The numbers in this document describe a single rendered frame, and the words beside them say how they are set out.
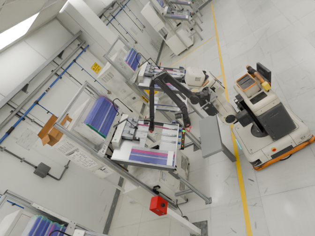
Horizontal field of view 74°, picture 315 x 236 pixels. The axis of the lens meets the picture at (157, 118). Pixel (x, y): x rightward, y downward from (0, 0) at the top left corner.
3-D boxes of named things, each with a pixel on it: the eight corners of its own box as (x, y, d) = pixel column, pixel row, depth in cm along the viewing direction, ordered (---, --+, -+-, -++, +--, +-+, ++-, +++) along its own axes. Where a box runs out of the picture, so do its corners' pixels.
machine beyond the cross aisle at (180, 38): (204, 28, 677) (166, -26, 593) (204, 38, 617) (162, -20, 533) (171, 53, 748) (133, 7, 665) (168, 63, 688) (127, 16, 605)
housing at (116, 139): (129, 121, 286) (128, 114, 277) (119, 150, 250) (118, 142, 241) (123, 121, 287) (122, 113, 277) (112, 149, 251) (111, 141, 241)
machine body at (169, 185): (191, 160, 326) (165, 136, 299) (189, 203, 275) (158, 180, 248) (159, 172, 360) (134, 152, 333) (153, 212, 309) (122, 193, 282)
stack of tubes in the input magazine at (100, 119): (118, 108, 270) (102, 94, 258) (106, 137, 233) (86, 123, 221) (112, 112, 276) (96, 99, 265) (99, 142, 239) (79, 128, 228)
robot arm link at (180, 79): (148, 79, 219) (148, 76, 228) (149, 91, 226) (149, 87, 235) (191, 77, 219) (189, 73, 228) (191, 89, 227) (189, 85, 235)
